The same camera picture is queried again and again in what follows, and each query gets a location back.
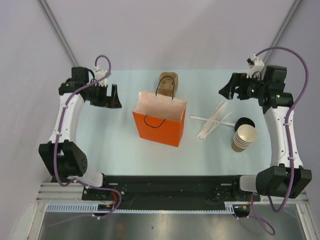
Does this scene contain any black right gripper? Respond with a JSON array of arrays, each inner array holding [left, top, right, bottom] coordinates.
[[218, 72, 268, 100]]

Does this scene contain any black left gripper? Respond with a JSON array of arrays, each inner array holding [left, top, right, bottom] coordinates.
[[85, 82, 121, 109]]

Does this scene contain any stack of paper cups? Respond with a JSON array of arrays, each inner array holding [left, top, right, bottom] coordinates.
[[231, 124, 258, 153]]

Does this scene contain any orange paper gift bag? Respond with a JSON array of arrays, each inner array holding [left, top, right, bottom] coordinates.
[[132, 75, 188, 147]]

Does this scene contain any brown pulp cup carrier stack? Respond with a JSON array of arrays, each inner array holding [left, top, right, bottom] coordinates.
[[157, 72, 179, 98]]

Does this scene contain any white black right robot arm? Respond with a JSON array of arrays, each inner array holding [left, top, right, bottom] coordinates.
[[218, 65, 312, 201]]

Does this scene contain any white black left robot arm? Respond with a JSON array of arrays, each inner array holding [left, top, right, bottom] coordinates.
[[38, 67, 122, 200]]

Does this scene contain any white wrapped straw pile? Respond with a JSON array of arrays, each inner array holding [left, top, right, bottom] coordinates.
[[197, 101, 232, 140]]

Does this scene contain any stack of black lids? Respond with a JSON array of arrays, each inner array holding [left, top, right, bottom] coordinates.
[[234, 117, 256, 132]]

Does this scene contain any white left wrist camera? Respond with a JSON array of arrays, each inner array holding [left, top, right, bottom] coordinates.
[[94, 65, 110, 87]]

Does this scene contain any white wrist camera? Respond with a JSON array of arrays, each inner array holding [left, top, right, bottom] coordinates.
[[94, 65, 110, 87], [246, 54, 265, 78]]

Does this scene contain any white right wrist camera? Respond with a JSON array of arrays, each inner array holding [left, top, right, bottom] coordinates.
[[246, 54, 265, 78]]

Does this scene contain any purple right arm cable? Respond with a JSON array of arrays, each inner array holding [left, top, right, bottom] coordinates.
[[246, 46, 310, 236]]

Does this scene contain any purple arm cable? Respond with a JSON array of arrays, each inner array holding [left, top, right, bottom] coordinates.
[[47, 55, 123, 227], [246, 46, 310, 236]]

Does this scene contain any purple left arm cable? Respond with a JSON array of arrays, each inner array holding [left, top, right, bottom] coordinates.
[[47, 55, 123, 227]]

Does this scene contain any aluminium frame rail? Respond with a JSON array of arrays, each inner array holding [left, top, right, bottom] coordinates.
[[36, 182, 84, 203]]

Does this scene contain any white slotted cable duct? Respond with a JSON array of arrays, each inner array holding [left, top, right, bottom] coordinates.
[[46, 202, 116, 213]]

